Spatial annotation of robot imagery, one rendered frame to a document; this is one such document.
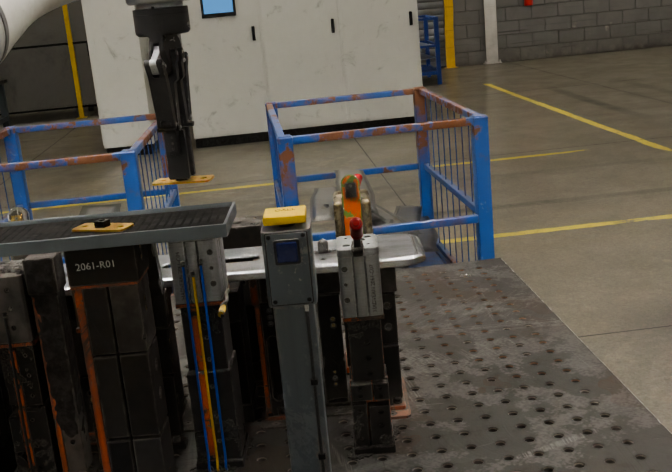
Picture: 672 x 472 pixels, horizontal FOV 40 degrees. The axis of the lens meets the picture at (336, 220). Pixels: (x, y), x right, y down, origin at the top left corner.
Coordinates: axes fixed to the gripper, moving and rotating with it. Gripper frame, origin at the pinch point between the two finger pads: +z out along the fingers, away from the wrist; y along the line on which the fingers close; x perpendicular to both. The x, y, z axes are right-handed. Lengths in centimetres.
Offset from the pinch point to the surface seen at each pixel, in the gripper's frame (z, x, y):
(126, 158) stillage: 34, 84, 198
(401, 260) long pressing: 25.8, -28.0, 26.6
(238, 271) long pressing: 25.2, -0.1, 23.3
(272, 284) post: 19.1, -12.0, -3.3
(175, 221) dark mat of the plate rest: 9.5, 1.4, -1.9
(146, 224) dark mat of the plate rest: 9.5, 5.4, -2.7
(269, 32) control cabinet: 18, 148, 802
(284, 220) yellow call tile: 10.1, -14.5, -2.6
